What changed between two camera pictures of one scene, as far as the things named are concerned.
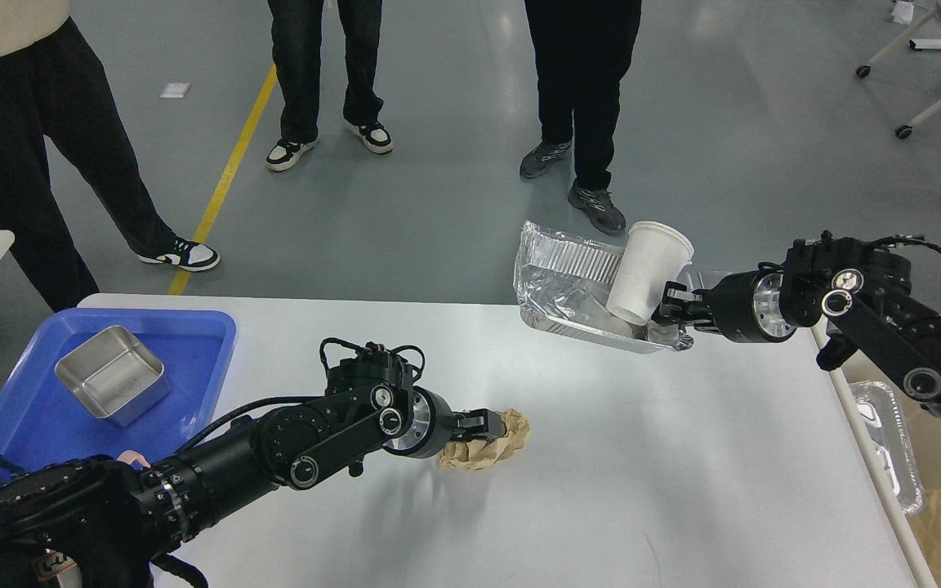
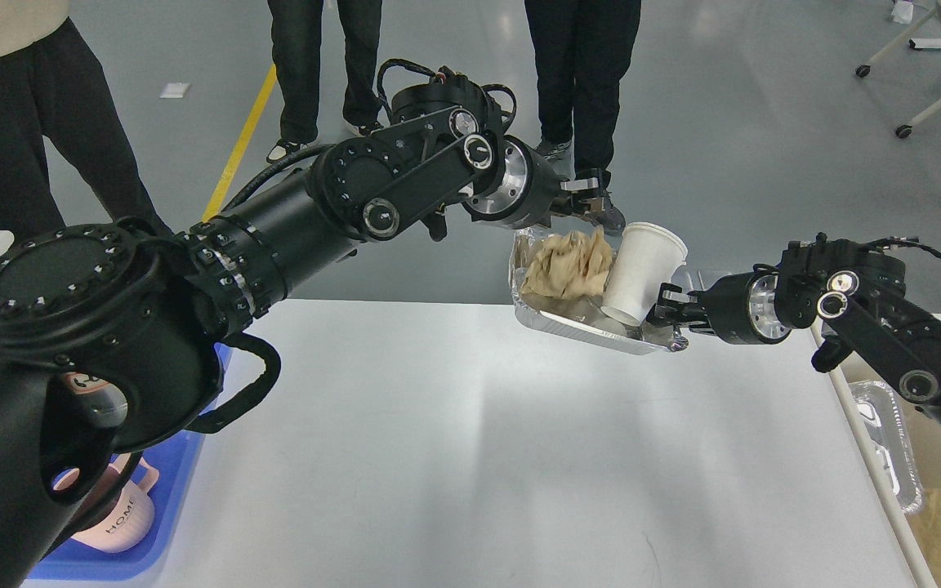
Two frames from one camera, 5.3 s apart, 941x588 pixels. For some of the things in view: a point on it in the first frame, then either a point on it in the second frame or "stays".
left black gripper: (433, 426) to (532, 189)
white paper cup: (651, 255) stays
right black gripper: (747, 306) stays
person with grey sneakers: (583, 50) stays
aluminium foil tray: (564, 282) stays
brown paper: (477, 453) to (577, 264)
